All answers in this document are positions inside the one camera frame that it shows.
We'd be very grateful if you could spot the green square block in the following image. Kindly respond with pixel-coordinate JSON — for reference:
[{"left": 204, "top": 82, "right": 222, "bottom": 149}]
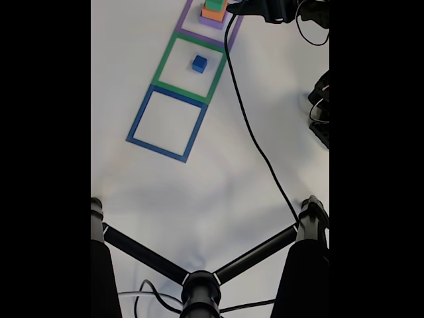
[{"left": 204, "top": 0, "right": 229, "bottom": 13}]

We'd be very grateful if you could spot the orange square block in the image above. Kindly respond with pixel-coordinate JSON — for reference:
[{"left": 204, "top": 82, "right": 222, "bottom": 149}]
[{"left": 201, "top": 7, "right": 227, "bottom": 23}]

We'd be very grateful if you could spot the small blue cube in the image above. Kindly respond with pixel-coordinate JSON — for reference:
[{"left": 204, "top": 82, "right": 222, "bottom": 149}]
[{"left": 191, "top": 54, "right": 208, "bottom": 73}]

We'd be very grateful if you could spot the purple square block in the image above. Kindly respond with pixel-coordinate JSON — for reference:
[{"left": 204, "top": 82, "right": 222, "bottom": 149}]
[{"left": 197, "top": 13, "right": 226, "bottom": 31}]

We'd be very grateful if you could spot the black tripod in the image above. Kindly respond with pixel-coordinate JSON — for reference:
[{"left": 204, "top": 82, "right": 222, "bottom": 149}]
[{"left": 91, "top": 195, "right": 330, "bottom": 318}]

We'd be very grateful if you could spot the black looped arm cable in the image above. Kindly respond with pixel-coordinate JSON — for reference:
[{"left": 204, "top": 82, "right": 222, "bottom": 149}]
[{"left": 295, "top": 0, "right": 330, "bottom": 46}]

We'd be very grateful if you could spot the long black camera cable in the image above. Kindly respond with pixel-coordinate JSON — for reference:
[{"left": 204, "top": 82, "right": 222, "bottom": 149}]
[{"left": 224, "top": 13, "right": 301, "bottom": 230}]

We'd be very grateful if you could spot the purple square frame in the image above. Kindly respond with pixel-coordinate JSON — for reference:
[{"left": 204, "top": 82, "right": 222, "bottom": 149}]
[{"left": 174, "top": 0, "right": 244, "bottom": 51}]

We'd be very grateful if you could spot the green square frame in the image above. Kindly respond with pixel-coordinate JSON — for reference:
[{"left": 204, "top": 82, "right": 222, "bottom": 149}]
[{"left": 151, "top": 32, "right": 230, "bottom": 104}]

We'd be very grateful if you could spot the blue square frame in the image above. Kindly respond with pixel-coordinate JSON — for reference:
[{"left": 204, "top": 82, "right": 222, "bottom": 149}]
[{"left": 125, "top": 84, "right": 209, "bottom": 164}]

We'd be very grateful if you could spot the straight black cable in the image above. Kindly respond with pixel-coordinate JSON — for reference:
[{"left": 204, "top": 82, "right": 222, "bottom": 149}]
[{"left": 219, "top": 299, "right": 276, "bottom": 314}]

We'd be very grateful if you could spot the curled black cable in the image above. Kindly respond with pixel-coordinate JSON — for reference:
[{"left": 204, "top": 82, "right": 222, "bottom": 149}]
[{"left": 133, "top": 280, "right": 184, "bottom": 317}]

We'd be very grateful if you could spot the white cable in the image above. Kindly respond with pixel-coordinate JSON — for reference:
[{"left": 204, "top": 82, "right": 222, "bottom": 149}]
[{"left": 117, "top": 291, "right": 183, "bottom": 304}]

